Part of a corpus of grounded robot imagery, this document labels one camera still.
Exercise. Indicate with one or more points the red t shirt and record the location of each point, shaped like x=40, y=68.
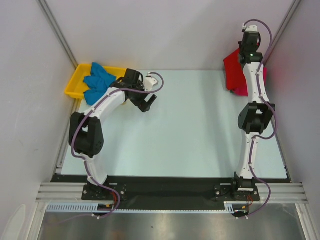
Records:
x=231, y=63

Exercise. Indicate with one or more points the blue t shirt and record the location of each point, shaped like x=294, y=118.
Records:
x=98, y=82

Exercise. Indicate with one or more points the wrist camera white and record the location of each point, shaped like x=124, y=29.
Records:
x=249, y=28
x=149, y=82

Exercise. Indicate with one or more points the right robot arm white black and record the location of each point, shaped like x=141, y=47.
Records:
x=255, y=116

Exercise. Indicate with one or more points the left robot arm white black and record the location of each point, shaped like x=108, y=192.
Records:
x=86, y=137

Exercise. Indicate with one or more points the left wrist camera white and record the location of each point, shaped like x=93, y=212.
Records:
x=149, y=82

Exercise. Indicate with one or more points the yellow plastic tray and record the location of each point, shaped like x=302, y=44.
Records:
x=76, y=86

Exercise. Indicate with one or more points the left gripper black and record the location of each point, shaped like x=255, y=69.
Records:
x=146, y=107

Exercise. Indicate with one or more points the folded magenta t shirt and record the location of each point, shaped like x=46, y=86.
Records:
x=236, y=83

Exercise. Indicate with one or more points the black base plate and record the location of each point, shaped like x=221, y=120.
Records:
x=198, y=200

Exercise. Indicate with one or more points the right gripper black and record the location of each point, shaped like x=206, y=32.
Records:
x=241, y=46

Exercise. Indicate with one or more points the aluminium frame rail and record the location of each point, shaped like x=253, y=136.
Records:
x=72, y=187

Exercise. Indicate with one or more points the grey slotted cable duct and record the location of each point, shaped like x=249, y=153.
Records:
x=102, y=209

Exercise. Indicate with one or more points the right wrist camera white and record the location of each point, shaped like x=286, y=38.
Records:
x=249, y=28

